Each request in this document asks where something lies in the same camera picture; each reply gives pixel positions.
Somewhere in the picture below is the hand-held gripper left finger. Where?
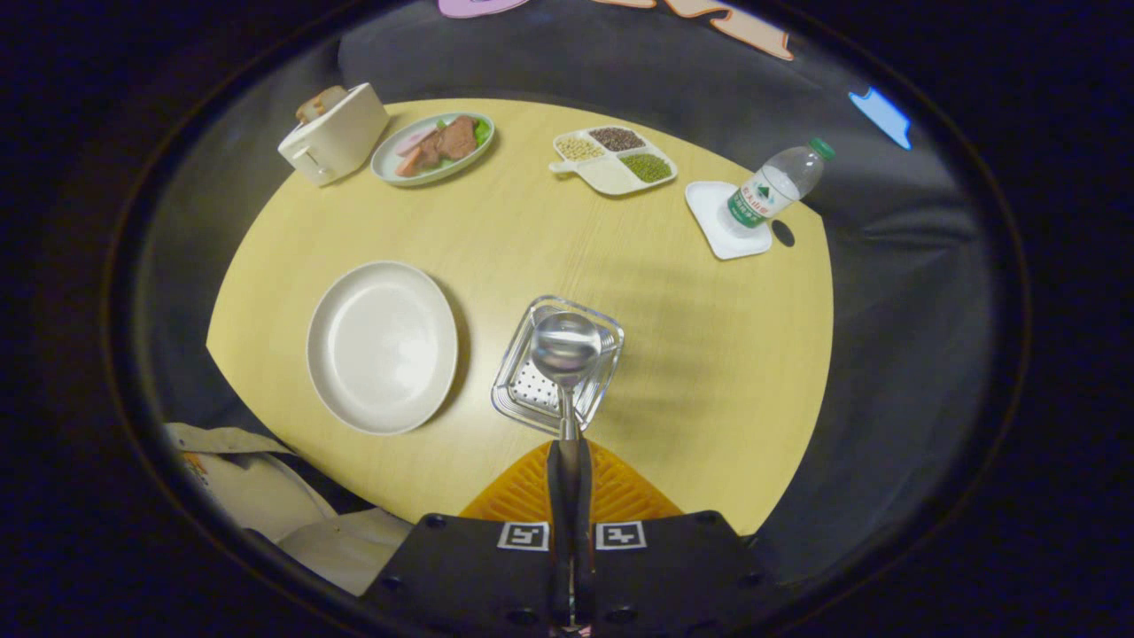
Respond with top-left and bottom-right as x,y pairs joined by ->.
359,440 -> 572,638

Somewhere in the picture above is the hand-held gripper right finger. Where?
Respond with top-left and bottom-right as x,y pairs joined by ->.
576,439 -> 789,638

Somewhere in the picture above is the wooden-handled metal spoon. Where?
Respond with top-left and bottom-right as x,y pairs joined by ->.
530,312 -> 604,634

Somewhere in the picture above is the large white plate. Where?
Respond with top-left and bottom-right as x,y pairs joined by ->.
307,260 -> 460,436

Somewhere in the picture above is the white square coaster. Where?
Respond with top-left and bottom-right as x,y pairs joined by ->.
684,181 -> 773,261

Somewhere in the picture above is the clear plastic water bottle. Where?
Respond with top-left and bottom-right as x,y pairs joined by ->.
726,136 -> 836,230

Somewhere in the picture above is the white divided bean dish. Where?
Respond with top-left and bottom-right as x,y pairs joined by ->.
548,126 -> 679,197

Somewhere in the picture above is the pale green food plate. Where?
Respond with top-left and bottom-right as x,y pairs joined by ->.
370,111 -> 496,187

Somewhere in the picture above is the brown meat slice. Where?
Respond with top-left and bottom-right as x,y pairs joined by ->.
439,115 -> 479,160

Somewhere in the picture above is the white toaster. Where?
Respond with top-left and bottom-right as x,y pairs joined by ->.
277,82 -> 391,187

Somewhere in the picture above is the metal wire cutlery basket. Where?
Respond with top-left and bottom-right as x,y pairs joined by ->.
491,295 -> 625,437

